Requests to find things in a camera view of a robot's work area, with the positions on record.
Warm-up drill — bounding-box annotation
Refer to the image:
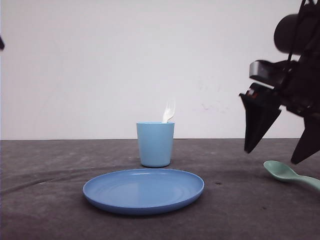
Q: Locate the white plastic fork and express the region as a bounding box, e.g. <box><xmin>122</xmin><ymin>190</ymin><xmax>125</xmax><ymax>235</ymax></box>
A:
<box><xmin>162</xmin><ymin>99</ymin><xmax>176</xmax><ymax>123</ymax></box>

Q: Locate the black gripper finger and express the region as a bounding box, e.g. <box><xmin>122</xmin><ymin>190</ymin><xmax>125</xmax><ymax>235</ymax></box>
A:
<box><xmin>239</xmin><ymin>94</ymin><xmax>281</xmax><ymax>154</ymax></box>
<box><xmin>290</xmin><ymin>112</ymin><xmax>320</xmax><ymax>165</ymax></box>

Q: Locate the blue plastic plate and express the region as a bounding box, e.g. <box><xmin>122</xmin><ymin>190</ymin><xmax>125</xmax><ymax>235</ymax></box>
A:
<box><xmin>82</xmin><ymin>168</ymin><xmax>205</xmax><ymax>216</ymax></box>

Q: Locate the grey table cloth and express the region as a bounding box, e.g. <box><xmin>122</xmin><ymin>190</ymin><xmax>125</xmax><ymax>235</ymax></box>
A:
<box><xmin>0</xmin><ymin>138</ymin><xmax>320</xmax><ymax>240</ymax></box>

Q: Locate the mint green plastic spoon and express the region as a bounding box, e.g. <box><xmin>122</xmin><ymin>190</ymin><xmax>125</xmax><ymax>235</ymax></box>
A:
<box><xmin>263</xmin><ymin>160</ymin><xmax>320</xmax><ymax>191</ymax></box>

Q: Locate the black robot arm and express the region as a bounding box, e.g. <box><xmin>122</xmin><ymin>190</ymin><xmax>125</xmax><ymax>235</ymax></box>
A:
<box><xmin>239</xmin><ymin>0</ymin><xmax>320</xmax><ymax>164</ymax></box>
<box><xmin>0</xmin><ymin>37</ymin><xmax>5</xmax><ymax>51</ymax></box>

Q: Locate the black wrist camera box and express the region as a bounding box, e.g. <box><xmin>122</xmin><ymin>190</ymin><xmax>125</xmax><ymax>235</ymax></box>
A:
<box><xmin>249</xmin><ymin>60</ymin><xmax>298</xmax><ymax>88</ymax></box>

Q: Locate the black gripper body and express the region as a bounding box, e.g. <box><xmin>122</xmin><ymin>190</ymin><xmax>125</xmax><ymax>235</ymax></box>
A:
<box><xmin>238</xmin><ymin>53</ymin><xmax>320</xmax><ymax>118</ymax></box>

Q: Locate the light blue plastic cup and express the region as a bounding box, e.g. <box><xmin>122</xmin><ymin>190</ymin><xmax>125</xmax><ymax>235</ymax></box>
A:
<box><xmin>136</xmin><ymin>122</ymin><xmax>175</xmax><ymax>168</ymax></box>

